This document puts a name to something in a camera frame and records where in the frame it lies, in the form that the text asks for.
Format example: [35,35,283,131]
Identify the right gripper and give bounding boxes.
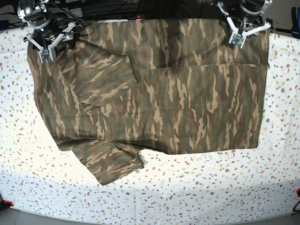
[24,21,81,55]

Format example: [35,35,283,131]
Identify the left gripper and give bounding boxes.
[217,1,272,38]

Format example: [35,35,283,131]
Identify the camouflage T-shirt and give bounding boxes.
[27,19,269,185]

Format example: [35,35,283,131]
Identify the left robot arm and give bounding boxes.
[217,0,272,49]

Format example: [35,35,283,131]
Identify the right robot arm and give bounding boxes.
[17,0,83,63]

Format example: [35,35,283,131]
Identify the black power strip red light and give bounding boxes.
[83,13,146,23]

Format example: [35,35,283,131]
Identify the speckled white tablecloth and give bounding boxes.
[0,29,300,225]

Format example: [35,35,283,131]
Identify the red clamp left corner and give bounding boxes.
[3,200,13,207]

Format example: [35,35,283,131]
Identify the red clamp corner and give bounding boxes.
[296,188,300,198]
[3,200,13,207]

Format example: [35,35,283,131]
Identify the red clamp right corner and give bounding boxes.
[296,188,300,198]

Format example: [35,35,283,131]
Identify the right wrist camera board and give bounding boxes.
[39,49,56,63]

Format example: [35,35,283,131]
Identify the black cables behind table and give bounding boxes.
[46,0,211,19]

